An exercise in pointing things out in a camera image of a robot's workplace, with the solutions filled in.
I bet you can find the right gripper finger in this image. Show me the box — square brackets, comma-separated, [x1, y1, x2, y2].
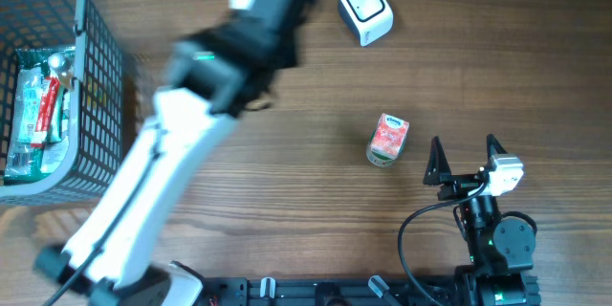
[486, 134, 507, 159]
[423, 136, 452, 186]

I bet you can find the orange Kleenex tissue pack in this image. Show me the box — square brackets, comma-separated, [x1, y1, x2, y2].
[366, 113, 410, 167]

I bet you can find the yellow liquid clear bottle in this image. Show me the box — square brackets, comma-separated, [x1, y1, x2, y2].
[47, 53, 75, 91]

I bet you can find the red sachet packet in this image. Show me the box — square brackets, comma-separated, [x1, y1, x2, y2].
[31, 77, 61, 148]

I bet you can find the green 3M gloves package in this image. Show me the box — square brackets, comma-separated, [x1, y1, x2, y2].
[5, 46, 76, 184]

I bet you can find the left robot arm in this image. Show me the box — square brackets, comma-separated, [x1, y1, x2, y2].
[33, 0, 317, 305]

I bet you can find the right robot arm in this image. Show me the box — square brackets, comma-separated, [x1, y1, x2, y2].
[424, 134, 541, 306]

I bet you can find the white barcode scanner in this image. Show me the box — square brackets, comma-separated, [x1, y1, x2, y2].
[338, 0, 394, 47]

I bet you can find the grey plastic mesh basket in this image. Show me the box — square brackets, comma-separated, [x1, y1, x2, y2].
[1, 0, 123, 206]

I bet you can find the pale green wipes packet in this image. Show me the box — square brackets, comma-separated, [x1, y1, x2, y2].
[18, 67, 44, 143]

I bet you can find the right black camera cable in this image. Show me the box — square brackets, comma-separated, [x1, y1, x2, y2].
[397, 179, 490, 306]

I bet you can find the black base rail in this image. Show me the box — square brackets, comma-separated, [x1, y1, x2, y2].
[190, 274, 542, 306]

